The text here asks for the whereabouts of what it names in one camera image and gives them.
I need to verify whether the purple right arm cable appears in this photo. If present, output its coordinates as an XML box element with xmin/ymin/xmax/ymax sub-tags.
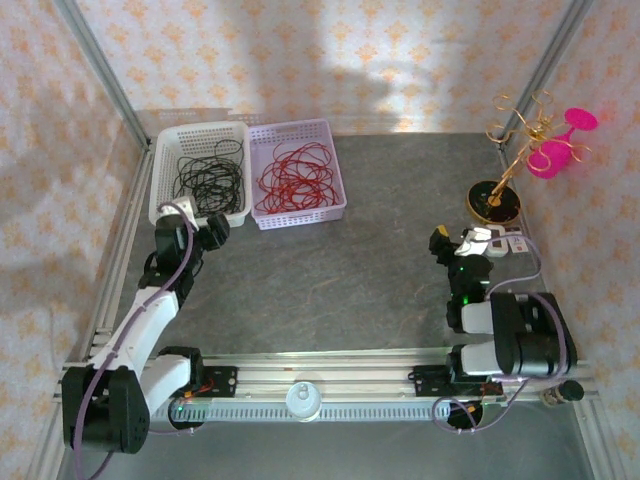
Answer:
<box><xmin>432</xmin><ymin>234</ymin><xmax>571</xmax><ymax>435</ymax></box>

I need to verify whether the red cable bundle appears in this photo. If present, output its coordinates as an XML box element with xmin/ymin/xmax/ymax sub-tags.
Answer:
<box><xmin>254</xmin><ymin>141</ymin><xmax>337</xmax><ymax>214</ymax></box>

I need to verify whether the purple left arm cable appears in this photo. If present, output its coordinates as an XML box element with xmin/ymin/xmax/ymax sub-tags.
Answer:
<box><xmin>72</xmin><ymin>203</ymin><xmax>201</xmax><ymax>480</ymax></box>

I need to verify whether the white digital timer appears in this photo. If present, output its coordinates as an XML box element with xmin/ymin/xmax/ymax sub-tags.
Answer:
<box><xmin>485</xmin><ymin>224</ymin><xmax>510</xmax><ymax>259</ymax></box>

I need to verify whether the gold wire rack black base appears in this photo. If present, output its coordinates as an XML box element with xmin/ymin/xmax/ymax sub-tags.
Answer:
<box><xmin>465</xmin><ymin>90</ymin><xmax>595</xmax><ymax>225</ymax></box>

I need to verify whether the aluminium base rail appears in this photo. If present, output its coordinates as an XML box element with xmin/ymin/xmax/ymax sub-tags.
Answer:
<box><xmin>53</xmin><ymin>349</ymin><xmax>601</xmax><ymax>407</ymax></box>

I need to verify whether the white perforated plastic basket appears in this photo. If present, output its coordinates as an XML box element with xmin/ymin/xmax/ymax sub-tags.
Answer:
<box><xmin>148</xmin><ymin>121</ymin><xmax>253</xmax><ymax>234</ymax></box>

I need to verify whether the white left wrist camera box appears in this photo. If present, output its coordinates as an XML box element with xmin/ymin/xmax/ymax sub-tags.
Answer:
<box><xmin>156</xmin><ymin>195</ymin><xmax>198</xmax><ymax>222</ymax></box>

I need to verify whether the black cable bundle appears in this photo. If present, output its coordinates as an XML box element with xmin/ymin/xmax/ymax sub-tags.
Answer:
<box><xmin>172</xmin><ymin>138</ymin><xmax>246</xmax><ymax>219</ymax></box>

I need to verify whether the lilac perforated plastic basket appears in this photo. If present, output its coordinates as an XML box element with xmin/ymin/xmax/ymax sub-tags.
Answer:
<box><xmin>248</xmin><ymin>118</ymin><xmax>348</xmax><ymax>232</ymax></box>

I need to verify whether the small white card red mark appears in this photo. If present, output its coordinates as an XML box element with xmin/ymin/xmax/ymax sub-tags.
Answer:
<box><xmin>506</xmin><ymin>228</ymin><xmax>530</xmax><ymax>256</ymax></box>

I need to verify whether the aluminium side rail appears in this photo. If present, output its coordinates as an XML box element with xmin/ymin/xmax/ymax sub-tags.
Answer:
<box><xmin>64</xmin><ymin>144</ymin><xmax>154</xmax><ymax>361</ymax></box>

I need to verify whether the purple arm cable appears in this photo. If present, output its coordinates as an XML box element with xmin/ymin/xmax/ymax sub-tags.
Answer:
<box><xmin>72</xmin><ymin>203</ymin><xmax>201</xmax><ymax>480</ymax></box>
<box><xmin>432</xmin><ymin>234</ymin><xmax>571</xmax><ymax>435</ymax></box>

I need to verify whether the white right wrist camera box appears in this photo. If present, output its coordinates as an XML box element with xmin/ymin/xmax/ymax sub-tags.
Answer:
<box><xmin>457</xmin><ymin>227</ymin><xmax>494</xmax><ymax>258</ymax></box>

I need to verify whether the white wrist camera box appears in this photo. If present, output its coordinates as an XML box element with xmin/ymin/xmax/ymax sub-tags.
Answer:
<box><xmin>457</xmin><ymin>227</ymin><xmax>494</xmax><ymax>258</ymax></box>
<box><xmin>156</xmin><ymin>195</ymin><xmax>198</xmax><ymax>222</ymax></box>

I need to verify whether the aluminium frame post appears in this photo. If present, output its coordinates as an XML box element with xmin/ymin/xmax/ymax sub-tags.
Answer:
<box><xmin>498</xmin><ymin>0</ymin><xmax>594</xmax><ymax>146</ymax></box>
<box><xmin>53</xmin><ymin>0</ymin><xmax>152</xmax><ymax>151</ymax></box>

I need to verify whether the white round knob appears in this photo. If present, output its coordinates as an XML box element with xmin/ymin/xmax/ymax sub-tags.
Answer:
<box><xmin>284</xmin><ymin>380</ymin><xmax>323</xmax><ymax>423</ymax></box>

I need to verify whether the pink plastic goblet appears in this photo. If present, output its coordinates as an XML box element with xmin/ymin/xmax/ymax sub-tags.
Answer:
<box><xmin>528</xmin><ymin>106</ymin><xmax>599</xmax><ymax>180</ymax></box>

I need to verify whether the grey slotted cable duct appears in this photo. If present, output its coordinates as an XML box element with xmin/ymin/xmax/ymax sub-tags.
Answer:
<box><xmin>149</xmin><ymin>403</ymin><xmax>484</xmax><ymax>422</ymax></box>

